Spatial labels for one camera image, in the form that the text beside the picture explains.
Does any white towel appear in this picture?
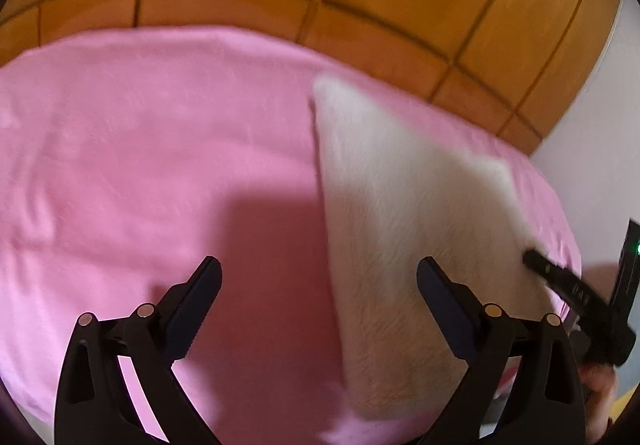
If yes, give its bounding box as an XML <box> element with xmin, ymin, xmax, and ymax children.
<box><xmin>311</xmin><ymin>75</ymin><xmax>566</xmax><ymax>422</ymax></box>

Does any pink bed sheet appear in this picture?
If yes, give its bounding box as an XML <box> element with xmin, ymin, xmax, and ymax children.
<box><xmin>0</xmin><ymin>25</ymin><xmax>585</xmax><ymax>445</ymax></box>

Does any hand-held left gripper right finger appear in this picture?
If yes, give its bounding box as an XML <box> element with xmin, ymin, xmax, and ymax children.
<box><xmin>416</xmin><ymin>256</ymin><xmax>587</xmax><ymax>445</ymax></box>

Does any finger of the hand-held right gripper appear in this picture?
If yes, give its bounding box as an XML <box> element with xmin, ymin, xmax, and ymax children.
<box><xmin>522</xmin><ymin>249</ymin><xmax>613</xmax><ymax>323</ymax></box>

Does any person's right hand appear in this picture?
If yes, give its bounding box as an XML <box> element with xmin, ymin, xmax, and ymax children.
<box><xmin>580</xmin><ymin>364</ymin><xmax>620</xmax><ymax>445</ymax></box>

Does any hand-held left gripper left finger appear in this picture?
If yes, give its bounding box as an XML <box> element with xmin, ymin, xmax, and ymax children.
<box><xmin>53</xmin><ymin>255</ymin><xmax>223</xmax><ymax>445</ymax></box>

